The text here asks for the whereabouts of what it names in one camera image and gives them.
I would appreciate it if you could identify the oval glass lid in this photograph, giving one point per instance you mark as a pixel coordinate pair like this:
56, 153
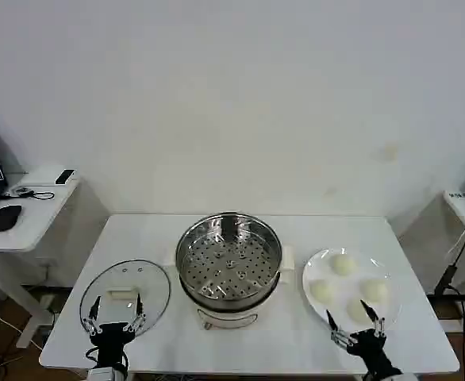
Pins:
125, 278

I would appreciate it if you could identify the white steamed bun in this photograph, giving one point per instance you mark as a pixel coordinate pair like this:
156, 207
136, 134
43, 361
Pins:
374, 291
321, 292
343, 264
355, 311

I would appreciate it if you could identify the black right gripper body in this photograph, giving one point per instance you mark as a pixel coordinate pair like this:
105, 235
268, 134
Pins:
369, 349

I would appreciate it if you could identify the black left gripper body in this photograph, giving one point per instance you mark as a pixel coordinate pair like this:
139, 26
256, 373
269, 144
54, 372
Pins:
111, 341

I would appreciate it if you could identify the white plate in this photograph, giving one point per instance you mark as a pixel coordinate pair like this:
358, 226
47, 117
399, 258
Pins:
375, 270

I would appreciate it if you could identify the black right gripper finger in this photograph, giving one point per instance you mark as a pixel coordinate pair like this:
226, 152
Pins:
334, 325
371, 313

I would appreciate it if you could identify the steel steamer basket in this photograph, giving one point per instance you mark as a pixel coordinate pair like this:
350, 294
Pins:
228, 258

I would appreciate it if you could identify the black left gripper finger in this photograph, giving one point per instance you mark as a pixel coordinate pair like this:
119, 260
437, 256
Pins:
94, 311
139, 307

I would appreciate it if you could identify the white electric cooker base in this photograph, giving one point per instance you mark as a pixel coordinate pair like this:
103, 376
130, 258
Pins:
226, 317

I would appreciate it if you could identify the white side desk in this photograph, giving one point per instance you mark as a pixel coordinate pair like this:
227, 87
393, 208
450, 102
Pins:
38, 222

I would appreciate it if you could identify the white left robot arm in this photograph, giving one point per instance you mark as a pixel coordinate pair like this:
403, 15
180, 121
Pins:
105, 374

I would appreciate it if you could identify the black computer mouse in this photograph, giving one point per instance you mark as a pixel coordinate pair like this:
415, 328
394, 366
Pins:
5, 217

